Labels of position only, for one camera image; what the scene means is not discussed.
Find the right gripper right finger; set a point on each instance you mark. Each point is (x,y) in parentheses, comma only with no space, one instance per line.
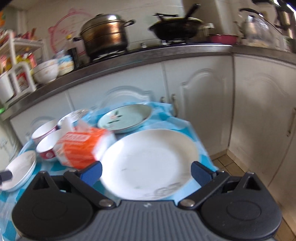
(229,204)

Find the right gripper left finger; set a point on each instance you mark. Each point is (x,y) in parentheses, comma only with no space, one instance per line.
(63,203)

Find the white plate grey flower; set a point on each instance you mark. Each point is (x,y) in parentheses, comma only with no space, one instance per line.
(22,168)

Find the red white bowl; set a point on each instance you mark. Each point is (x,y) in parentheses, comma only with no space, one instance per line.
(45,146)

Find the pink floral white bowl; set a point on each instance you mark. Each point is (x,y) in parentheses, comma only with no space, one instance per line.
(43,131)

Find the orange tissue pack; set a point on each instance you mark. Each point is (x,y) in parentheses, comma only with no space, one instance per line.
(81,145)

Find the blue cartoon animal bowl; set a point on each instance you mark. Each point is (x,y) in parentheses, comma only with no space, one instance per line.
(72,118)

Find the large white plate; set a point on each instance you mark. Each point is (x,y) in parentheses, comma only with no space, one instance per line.
(148,165)

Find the green lotus plate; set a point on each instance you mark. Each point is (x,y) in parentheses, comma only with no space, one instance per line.
(126,118)

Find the white utensil holder cup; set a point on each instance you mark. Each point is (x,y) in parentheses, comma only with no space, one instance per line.
(6,89)

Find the white floral bowl on counter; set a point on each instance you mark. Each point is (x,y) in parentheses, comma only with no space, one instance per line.
(46,71)

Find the white spice rack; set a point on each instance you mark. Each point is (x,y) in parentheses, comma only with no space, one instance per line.
(19,74)

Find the blue white container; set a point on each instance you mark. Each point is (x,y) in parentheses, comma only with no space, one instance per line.
(66,65)

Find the steel kettle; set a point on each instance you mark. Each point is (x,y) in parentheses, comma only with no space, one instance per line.
(255,28)

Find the black wok with handle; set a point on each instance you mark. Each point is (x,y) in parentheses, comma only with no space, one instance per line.
(175,28)

